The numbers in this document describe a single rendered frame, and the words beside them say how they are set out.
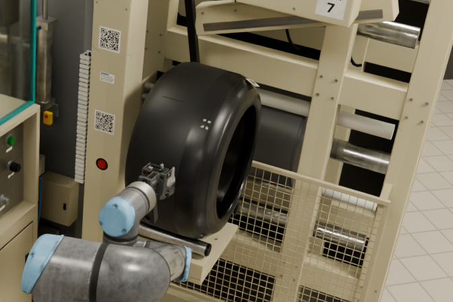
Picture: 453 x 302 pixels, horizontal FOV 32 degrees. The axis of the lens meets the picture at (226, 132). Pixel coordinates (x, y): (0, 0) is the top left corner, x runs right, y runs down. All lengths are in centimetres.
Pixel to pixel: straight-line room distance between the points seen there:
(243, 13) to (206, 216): 73
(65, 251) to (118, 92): 111
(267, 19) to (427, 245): 223
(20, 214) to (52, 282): 123
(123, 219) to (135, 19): 73
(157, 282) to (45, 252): 22
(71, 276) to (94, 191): 129
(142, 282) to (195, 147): 88
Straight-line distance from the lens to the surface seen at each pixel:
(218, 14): 272
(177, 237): 258
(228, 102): 235
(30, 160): 265
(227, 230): 284
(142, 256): 149
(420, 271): 432
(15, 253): 272
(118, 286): 145
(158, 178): 215
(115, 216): 197
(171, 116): 232
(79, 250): 147
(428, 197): 500
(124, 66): 247
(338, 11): 245
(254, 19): 268
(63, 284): 147
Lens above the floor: 241
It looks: 27 degrees down
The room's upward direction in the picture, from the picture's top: 8 degrees clockwise
